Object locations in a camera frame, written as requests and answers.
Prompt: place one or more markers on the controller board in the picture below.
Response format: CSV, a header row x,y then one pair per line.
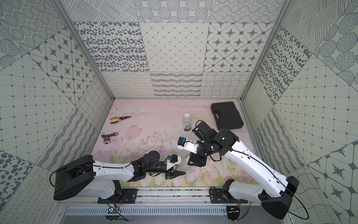
x,y
112,214
233,213

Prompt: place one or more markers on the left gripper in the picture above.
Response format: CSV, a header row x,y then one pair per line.
x,y
169,169

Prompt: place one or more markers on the yellow handled pliers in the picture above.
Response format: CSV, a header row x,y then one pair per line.
x,y
115,120

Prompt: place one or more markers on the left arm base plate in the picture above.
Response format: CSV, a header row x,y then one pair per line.
x,y
121,196

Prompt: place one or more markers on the floral pink table mat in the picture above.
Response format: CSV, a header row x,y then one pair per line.
x,y
156,125

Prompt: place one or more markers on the white slotted cable duct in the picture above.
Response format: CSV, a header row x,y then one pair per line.
x,y
148,210

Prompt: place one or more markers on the black plastic tool case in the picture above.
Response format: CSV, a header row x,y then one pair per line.
x,y
226,116

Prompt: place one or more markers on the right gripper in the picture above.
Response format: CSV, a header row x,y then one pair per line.
x,y
197,161

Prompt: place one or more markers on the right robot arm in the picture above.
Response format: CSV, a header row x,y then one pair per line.
x,y
273,191

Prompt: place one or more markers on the aluminium mounting rail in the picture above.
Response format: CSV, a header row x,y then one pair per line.
x,y
194,196

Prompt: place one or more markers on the short clear plastic bottle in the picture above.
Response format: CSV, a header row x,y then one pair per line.
x,y
187,122

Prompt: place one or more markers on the right controller board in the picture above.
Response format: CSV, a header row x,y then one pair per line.
x,y
233,213

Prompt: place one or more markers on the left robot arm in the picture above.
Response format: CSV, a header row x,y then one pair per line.
x,y
88,177

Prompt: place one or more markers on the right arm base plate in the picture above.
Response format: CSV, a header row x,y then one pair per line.
x,y
219,196

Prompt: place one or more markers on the left controller board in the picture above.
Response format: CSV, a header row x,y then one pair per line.
x,y
112,214

